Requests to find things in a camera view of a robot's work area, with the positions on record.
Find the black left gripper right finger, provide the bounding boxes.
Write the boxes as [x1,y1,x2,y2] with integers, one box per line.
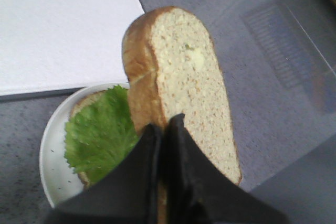
[160,114,289,223]

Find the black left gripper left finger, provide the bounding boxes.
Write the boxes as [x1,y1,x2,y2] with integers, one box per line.
[44,124,162,223]

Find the green lettuce leaf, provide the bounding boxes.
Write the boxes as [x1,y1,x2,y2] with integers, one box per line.
[64,85,139,186]

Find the bread slice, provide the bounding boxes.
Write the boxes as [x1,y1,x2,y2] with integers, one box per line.
[69,90,106,190]
[122,5,243,224]

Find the white round plate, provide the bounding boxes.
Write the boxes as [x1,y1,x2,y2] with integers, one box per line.
[39,83,129,207]

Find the white cutting board grey rim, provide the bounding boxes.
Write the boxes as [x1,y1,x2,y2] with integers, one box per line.
[1,0,143,99]

